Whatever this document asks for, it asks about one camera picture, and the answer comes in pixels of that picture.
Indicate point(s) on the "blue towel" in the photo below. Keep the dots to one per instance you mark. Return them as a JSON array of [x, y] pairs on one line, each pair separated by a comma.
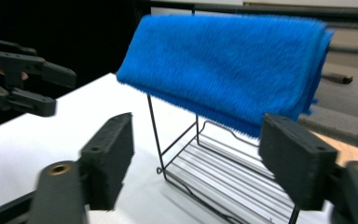
[[223, 65]]

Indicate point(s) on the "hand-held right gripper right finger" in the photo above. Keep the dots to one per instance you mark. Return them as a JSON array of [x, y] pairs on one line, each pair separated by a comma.
[[301, 165]]

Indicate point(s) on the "white foam board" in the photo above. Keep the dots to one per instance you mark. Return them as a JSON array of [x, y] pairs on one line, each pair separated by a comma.
[[43, 140]]

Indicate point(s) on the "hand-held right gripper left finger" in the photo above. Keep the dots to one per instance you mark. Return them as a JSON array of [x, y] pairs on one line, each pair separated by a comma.
[[108, 161]]

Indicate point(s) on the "black frame crossbar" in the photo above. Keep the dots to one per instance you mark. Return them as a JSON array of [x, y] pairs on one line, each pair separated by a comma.
[[292, 11]]

